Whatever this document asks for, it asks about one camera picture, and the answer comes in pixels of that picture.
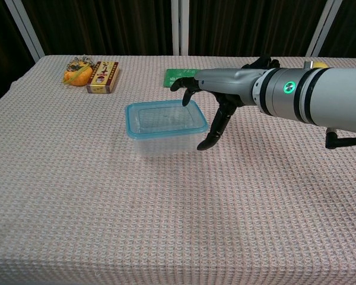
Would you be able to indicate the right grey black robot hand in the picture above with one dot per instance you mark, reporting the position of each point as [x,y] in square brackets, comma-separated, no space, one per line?
[228,81]

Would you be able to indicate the blue plastic lid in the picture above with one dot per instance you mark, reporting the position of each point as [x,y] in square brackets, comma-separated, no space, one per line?
[166,118]

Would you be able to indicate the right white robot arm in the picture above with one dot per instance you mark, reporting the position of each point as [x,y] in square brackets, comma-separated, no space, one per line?
[323,95]

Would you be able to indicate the clear plastic container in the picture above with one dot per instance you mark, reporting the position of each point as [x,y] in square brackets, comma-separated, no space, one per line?
[166,147]

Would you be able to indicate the red yellow card box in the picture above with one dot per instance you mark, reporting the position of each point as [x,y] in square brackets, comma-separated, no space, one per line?
[102,77]

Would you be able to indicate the green sachet packet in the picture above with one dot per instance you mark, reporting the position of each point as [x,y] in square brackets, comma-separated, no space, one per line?
[173,75]

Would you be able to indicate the dark curtain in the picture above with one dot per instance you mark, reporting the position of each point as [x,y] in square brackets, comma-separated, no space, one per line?
[106,26]

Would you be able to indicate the beige waffle-weave tablecloth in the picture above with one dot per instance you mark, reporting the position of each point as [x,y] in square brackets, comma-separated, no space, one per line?
[166,213]

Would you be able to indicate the orange toy fruit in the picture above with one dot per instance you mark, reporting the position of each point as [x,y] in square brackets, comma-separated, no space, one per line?
[80,77]

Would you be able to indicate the white frame post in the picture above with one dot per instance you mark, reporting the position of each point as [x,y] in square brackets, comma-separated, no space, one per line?
[180,26]
[323,28]
[25,28]

